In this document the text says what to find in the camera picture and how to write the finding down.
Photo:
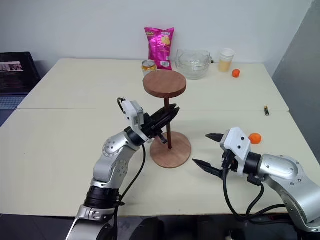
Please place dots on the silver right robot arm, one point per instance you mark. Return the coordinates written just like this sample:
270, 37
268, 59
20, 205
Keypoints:
282, 170

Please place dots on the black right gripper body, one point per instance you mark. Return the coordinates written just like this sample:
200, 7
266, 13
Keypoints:
228, 161

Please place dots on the yellow drink can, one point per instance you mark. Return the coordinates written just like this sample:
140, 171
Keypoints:
148, 67

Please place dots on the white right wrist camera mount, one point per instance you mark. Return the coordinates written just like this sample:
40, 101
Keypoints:
237, 145

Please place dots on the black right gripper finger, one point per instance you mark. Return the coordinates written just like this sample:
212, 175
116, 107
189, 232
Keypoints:
207, 167
215, 137

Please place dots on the grey partition panel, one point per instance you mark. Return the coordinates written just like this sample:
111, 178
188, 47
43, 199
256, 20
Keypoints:
300, 62

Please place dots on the clear glass bowl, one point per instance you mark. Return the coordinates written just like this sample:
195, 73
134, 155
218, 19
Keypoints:
192, 66

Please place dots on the wooden pole with round top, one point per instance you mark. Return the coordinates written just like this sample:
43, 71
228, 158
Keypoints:
165, 83

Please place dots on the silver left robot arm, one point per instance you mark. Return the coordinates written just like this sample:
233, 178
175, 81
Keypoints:
110, 160

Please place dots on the small orange fruit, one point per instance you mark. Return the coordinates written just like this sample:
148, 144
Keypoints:
236, 73
255, 138

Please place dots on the round wooden base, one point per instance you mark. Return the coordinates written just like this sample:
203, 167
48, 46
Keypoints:
180, 152

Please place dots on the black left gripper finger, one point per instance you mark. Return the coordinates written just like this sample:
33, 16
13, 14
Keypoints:
166, 110
172, 116

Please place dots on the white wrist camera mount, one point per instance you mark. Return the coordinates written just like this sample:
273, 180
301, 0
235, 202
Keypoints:
135, 112
237, 145

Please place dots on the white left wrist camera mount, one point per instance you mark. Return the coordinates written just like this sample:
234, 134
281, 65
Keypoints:
135, 112

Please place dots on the pink chip bag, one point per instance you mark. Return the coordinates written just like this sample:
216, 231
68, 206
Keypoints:
160, 47

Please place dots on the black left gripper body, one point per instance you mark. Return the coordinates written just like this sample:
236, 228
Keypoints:
152, 123

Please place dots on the white paper cup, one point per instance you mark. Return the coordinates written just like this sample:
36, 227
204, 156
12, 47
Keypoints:
226, 62

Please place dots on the black box with picture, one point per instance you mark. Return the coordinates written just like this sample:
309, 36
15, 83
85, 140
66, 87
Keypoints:
15, 75

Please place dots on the blue grid mat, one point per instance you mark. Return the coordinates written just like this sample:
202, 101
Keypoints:
10, 102

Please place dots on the black and gold battery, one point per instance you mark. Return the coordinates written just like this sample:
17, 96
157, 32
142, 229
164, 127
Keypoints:
267, 111

